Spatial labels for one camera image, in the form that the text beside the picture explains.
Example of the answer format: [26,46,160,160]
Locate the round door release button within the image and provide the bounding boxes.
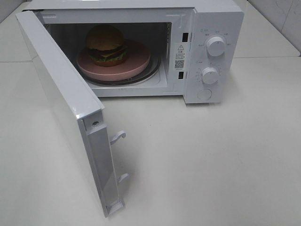
[197,89,212,102]

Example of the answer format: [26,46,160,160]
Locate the pink round plate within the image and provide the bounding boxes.
[77,39,151,81]

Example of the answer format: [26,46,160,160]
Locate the white microwave door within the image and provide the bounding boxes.
[16,11,129,217]

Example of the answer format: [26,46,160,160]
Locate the toy burger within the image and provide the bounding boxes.
[85,24,127,67]

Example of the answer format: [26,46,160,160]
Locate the glass microwave turntable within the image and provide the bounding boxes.
[83,56,161,87]

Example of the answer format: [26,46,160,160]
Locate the lower white control knob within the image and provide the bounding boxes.
[201,67,219,85]

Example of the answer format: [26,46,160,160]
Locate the white control knob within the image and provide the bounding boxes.
[206,35,226,57]
[201,67,219,85]

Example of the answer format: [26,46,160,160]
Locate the white microwave oven body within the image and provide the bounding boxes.
[22,0,244,104]

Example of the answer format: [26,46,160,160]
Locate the upper white control knob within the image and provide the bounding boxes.
[206,35,226,57]

